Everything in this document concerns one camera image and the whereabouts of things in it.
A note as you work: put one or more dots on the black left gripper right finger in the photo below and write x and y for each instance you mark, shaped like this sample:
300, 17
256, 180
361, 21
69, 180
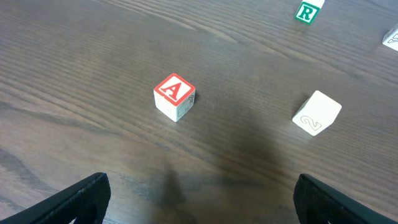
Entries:
318, 203

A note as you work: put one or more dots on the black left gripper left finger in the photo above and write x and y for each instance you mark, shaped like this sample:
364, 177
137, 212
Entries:
84, 202

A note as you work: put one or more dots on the red letter A block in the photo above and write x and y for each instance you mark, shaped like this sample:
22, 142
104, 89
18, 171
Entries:
174, 96

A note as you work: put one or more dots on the blue number 2 block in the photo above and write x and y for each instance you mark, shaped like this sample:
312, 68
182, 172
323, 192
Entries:
391, 38

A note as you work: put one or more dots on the yellow number 2 block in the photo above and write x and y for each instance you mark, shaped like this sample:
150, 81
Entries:
317, 113

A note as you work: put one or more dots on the green letter R block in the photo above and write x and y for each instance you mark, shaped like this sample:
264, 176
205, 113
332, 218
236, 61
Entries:
308, 10

